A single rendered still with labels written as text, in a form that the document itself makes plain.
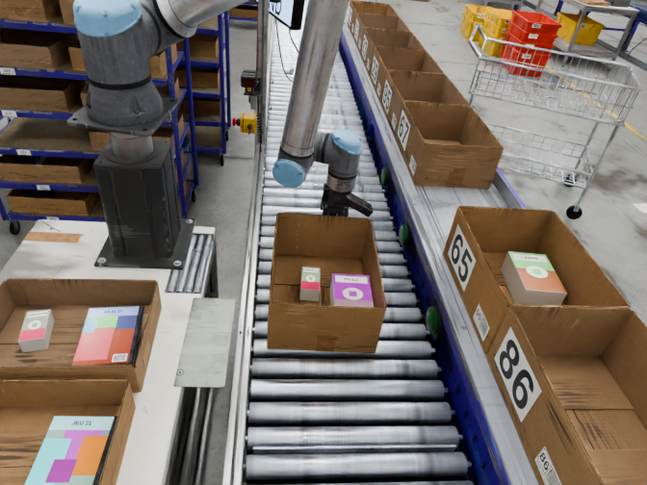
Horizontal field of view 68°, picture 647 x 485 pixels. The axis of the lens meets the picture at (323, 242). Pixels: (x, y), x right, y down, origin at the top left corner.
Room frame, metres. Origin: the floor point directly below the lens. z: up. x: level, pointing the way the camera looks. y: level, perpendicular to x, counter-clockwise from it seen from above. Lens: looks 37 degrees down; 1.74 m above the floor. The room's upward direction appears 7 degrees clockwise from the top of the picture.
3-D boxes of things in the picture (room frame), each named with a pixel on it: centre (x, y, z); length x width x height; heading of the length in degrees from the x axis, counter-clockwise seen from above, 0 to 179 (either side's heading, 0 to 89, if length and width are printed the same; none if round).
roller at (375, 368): (0.80, -0.10, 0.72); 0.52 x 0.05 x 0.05; 98
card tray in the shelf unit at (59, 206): (2.21, 1.52, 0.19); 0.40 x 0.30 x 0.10; 96
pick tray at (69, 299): (0.75, 0.59, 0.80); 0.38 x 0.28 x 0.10; 100
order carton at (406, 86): (2.14, -0.37, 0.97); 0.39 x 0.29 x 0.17; 8
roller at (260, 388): (0.74, -0.11, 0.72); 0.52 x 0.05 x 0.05; 98
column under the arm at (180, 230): (1.19, 0.56, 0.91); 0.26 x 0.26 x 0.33; 8
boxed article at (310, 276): (1.06, 0.02, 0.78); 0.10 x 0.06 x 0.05; 4
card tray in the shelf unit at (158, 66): (2.27, 1.04, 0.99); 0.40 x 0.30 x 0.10; 95
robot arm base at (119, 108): (1.19, 0.57, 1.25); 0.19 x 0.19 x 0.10
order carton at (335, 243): (1.02, -0.01, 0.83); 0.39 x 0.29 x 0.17; 6
